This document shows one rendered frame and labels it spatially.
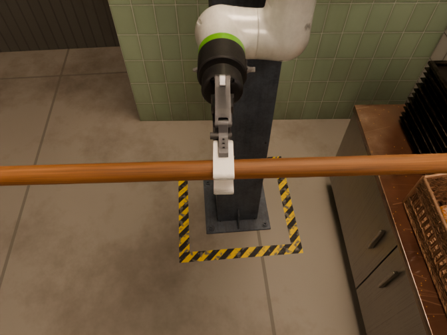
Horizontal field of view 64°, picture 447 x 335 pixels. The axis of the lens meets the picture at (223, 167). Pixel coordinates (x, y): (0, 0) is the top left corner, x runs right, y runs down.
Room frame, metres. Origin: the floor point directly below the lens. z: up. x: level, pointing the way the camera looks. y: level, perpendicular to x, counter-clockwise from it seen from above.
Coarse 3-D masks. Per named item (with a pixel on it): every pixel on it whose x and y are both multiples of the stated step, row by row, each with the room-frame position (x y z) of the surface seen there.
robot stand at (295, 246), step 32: (224, 0) 0.84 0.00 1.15; (256, 0) 0.85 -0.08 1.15; (256, 64) 0.85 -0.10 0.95; (256, 96) 0.85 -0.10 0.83; (256, 128) 0.85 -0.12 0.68; (256, 192) 0.86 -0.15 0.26; (288, 192) 1.02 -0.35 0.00; (224, 224) 0.83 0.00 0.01; (256, 224) 0.83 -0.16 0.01; (288, 224) 0.83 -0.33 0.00; (192, 256) 0.66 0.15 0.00; (224, 256) 0.66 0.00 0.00; (256, 256) 0.66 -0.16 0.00
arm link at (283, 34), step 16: (272, 0) 0.63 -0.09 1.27; (288, 0) 0.61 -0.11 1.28; (304, 0) 0.61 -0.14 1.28; (272, 16) 0.62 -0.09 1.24; (288, 16) 0.61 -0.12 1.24; (304, 16) 0.61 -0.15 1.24; (272, 32) 0.62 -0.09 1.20; (288, 32) 0.61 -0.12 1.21; (304, 32) 0.62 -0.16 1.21; (272, 48) 0.61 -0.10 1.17; (288, 48) 0.61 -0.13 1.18; (304, 48) 0.63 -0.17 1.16
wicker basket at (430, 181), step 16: (432, 176) 0.61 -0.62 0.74; (416, 192) 0.59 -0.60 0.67; (432, 192) 0.55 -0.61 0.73; (416, 208) 0.58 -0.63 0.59; (432, 208) 0.51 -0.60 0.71; (416, 224) 0.52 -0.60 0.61; (432, 224) 0.48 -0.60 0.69; (432, 240) 0.47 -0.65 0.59; (432, 256) 0.40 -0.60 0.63; (432, 272) 0.37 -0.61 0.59
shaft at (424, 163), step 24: (0, 168) 0.31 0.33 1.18; (24, 168) 0.31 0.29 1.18; (48, 168) 0.31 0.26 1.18; (72, 168) 0.31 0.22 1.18; (96, 168) 0.31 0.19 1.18; (120, 168) 0.31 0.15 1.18; (144, 168) 0.31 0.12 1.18; (168, 168) 0.31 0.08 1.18; (192, 168) 0.31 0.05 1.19; (240, 168) 0.31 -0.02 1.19; (264, 168) 0.31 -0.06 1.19; (288, 168) 0.31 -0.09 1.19; (312, 168) 0.31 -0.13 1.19; (336, 168) 0.31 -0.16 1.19; (360, 168) 0.31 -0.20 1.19; (384, 168) 0.31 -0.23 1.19; (408, 168) 0.31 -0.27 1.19; (432, 168) 0.31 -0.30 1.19
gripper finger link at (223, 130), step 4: (220, 120) 0.36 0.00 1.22; (224, 120) 0.36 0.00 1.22; (220, 124) 0.36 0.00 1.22; (224, 124) 0.36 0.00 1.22; (220, 128) 0.36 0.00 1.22; (224, 128) 0.36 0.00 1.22; (220, 132) 0.35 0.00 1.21; (224, 132) 0.35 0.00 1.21; (220, 136) 0.35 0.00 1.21; (224, 136) 0.35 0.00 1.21; (220, 140) 0.34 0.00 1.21; (224, 140) 0.34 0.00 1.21; (220, 144) 0.33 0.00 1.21; (224, 144) 0.33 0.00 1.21; (220, 148) 0.33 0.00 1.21; (224, 148) 0.33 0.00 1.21; (220, 152) 0.32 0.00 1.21; (224, 152) 0.32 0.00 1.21; (220, 156) 0.32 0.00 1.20; (224, 156) 0.32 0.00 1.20
